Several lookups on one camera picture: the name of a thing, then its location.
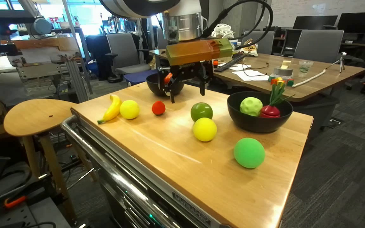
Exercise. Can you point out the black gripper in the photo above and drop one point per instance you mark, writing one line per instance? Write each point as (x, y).
(201, 70)

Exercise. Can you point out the yellow ball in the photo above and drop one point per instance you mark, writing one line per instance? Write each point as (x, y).
(130, 109)
(204, 129)

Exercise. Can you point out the yellow banana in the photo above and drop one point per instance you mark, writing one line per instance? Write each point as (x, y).
(113, 110)

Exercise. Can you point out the red radish with green leaves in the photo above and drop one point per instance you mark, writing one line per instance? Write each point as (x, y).
(272, 110)

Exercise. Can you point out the green foam ball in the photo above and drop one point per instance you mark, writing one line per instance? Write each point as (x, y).
(249, 152)

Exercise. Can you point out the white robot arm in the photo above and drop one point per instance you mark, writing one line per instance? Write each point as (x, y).
(178, 19)

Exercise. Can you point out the black bowl far left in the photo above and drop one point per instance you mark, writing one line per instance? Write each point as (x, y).
(152, 81)

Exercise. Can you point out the black bowl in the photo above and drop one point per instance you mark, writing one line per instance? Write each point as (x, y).
(256, 124)
(152, 81)

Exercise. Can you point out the black bowl right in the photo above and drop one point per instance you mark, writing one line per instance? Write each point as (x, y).
(256, 124)

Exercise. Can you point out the small red strawberry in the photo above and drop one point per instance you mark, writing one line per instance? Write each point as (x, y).
(159, 108)

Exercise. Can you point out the white papers on desk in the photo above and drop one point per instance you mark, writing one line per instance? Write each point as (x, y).
(246, 74)

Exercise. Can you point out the grey office chair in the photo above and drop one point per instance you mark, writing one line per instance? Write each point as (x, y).
(126, 57)

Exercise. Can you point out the coloured toy blocks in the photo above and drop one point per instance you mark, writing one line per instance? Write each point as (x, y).
(291, 82)

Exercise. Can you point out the wooden desk in background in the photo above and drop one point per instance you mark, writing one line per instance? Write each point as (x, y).
(320, 77)

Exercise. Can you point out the round wooden stool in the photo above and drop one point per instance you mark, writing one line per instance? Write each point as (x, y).
(36, 118)

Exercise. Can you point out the orange wrist camera block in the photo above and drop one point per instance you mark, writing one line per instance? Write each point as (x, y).
(197, 51)

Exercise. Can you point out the metal cart handle bar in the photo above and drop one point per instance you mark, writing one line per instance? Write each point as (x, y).
(152, 212)

